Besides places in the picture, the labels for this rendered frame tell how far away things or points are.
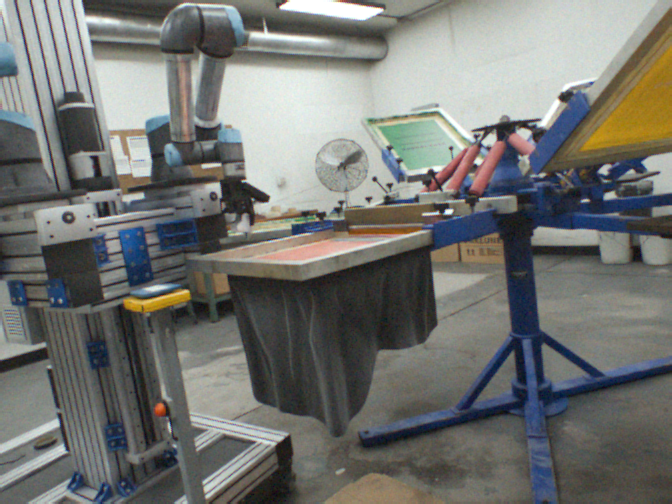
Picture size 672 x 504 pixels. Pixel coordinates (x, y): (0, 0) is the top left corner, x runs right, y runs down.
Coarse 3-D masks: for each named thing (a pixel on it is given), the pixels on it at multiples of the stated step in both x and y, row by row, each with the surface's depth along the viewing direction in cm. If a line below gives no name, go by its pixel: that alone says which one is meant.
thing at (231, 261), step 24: (288, 240) 178; (312, 240) 185; (384, 240) 137; (408, 240) 138; (432, 240) 145; (192, 264) 154; (216, 264) 142; (240, 264) 132; (264, 264) 124; (288, 264) 116; (312, 264) 116; (336, 264) 120; (360, 264) 126
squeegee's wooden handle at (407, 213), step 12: (408, 204) 165; (420, 204) 161; (432, 204) 159; (348, 216) 187; (360, 216) 182; (372, 216) 178; (384, 216) 174; (396, 216) 170; (408, 216) 166; (420, 216) 162
